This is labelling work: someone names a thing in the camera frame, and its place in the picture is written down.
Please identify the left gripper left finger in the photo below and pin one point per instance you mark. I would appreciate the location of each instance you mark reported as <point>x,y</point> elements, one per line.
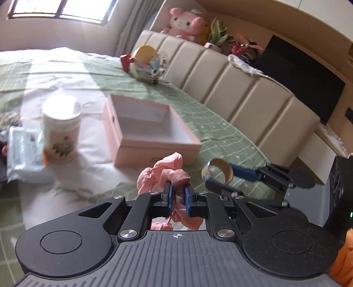
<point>138,214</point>

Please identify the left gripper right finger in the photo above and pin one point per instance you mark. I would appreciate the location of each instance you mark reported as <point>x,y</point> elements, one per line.
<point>209,207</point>

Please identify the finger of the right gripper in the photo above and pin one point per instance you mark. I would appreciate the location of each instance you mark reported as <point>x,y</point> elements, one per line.
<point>251,175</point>
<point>222,189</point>

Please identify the cardboard tape roll core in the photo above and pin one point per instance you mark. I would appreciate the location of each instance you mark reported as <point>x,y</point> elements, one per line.
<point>217,169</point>

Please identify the blue wet wipes pack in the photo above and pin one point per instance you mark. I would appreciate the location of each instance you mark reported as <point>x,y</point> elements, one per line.
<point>25,160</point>

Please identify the beige upholstered sofa back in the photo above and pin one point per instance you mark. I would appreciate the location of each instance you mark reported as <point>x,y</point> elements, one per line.
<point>267,113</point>

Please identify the pink cardboard box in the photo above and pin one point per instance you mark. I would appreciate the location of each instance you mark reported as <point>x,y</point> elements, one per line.
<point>141,132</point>

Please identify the black television screen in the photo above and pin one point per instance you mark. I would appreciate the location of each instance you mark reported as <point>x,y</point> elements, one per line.
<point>310,81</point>

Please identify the white cloth on sofa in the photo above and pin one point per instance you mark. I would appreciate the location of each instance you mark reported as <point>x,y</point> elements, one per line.
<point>243,66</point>

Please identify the red leaf plant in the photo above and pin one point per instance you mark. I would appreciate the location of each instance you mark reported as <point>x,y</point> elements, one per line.
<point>245,49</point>

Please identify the clear jar floral label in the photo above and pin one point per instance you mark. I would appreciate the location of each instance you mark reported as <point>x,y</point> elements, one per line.
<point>61,127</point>

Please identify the round transparent toy bag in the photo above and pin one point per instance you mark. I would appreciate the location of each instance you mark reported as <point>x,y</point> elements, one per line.
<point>146,64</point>

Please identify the potted green plant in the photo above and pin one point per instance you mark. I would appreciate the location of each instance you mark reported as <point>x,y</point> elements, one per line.
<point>218,36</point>

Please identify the pink plush bunny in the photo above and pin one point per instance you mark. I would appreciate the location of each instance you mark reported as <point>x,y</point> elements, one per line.
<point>187,25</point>

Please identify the green white tablecloth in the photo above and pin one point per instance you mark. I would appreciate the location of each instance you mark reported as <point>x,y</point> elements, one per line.
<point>90,131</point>

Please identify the grey curtain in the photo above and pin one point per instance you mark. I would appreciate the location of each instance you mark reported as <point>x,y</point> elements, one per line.
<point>140,18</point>

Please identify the window with black bars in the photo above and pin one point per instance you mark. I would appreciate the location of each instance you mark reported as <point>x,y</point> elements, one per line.
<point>96,12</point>

